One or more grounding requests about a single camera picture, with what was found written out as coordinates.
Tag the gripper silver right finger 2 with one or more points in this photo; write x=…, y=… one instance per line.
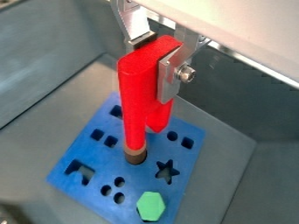
x=173, y=67

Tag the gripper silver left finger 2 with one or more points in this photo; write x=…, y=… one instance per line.
x=133, y=24

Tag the red square-circle object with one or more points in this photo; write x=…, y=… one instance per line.
x=143, y=111

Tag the green hexagonal peg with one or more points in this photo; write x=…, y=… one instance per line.
x=151, y=206

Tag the brown cylinder peg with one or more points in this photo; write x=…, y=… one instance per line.
x=135, y=157

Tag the blue fixture block with holes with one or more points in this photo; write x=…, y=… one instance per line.
x=95, y=175

